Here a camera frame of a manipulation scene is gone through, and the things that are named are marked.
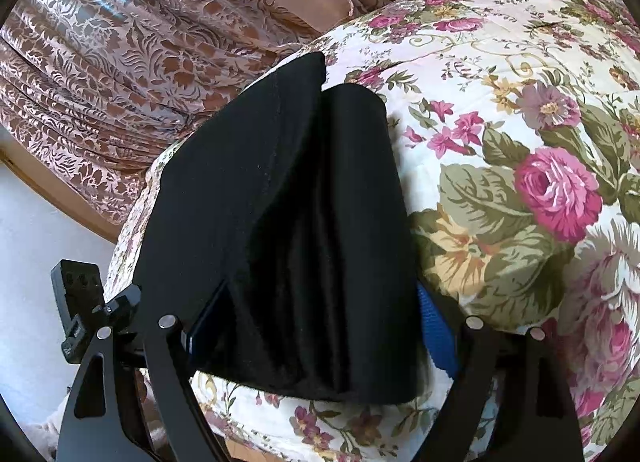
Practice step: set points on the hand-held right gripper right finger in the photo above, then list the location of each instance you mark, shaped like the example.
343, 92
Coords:
440, 337

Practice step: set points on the brown patterned curtain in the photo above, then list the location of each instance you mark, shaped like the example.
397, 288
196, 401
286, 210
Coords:
100, 66

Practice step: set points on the wooden trim board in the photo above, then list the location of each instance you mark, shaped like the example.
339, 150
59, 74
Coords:
50, 187

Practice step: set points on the black pants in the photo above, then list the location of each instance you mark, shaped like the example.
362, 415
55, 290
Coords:
250, 192

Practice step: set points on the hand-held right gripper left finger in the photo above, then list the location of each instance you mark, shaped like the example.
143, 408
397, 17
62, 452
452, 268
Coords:
205, 324

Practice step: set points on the floral bedspread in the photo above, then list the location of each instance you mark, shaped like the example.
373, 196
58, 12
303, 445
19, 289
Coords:
500, 91

